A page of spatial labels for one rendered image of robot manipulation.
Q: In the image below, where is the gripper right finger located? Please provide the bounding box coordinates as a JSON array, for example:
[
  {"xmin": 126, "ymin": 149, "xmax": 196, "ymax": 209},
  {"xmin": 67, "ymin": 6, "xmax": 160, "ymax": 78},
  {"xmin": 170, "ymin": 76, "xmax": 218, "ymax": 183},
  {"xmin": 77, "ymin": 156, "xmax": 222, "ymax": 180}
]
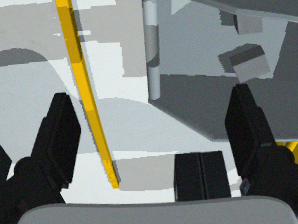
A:
[{"xmin": 225, "ymin": 84, "xmax": 298, "ymax": 215}]

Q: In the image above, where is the grey bin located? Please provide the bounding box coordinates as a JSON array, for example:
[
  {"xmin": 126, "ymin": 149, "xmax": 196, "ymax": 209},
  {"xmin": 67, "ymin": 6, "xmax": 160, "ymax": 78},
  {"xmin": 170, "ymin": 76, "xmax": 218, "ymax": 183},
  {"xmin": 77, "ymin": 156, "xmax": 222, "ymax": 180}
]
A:
[{"xmin": 142, "ymin": 0, "xmax": 298, "ymax": 142}]

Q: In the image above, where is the yellow open bin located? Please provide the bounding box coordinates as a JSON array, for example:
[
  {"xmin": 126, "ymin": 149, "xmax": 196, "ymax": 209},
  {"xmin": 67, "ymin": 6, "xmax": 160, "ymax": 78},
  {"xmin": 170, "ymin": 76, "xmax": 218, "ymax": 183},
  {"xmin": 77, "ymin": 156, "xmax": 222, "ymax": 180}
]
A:
[{"xmin": 276, "ymin": 142, "xmax": 298, "ymax": 164}]

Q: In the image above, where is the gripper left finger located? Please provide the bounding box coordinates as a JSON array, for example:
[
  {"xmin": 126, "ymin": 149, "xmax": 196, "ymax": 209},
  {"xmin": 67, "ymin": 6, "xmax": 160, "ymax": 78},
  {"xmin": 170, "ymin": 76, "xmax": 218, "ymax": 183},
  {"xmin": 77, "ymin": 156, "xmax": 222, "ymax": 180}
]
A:
[{"xmin": 0, "ymin": 92, "xmax": 81, "ymax": 224}]

